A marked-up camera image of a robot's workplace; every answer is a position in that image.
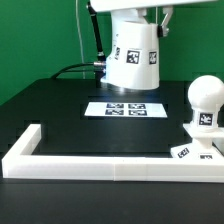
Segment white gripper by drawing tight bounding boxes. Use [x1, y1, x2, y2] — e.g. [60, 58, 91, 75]
[90, 0, 216, 38]

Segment white lamp shade cone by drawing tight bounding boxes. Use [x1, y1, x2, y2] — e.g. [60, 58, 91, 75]
[105, 21, 159, 90]

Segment white lamp bulb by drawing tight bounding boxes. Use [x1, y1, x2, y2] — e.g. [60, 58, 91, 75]
[188, 75, 224, 131]

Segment white lamp base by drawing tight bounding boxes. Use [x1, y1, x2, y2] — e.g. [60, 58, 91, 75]
[170, 124, 224, 160]

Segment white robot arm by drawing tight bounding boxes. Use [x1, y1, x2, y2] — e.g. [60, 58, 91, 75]
[90, 0, 216, 91]

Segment white marker tag sheet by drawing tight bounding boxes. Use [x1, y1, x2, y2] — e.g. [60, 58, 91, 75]
[85, 102, 167, 118]

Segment black thick cable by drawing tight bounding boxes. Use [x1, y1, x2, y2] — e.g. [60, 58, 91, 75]
[49, 62, 108, 82]

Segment thin white cable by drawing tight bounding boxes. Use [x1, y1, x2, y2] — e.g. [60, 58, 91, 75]
[75, 0, 86, 80]

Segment white U-shaped frame wall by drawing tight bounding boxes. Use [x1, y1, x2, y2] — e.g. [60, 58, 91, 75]
[2, 124, 224, 183]

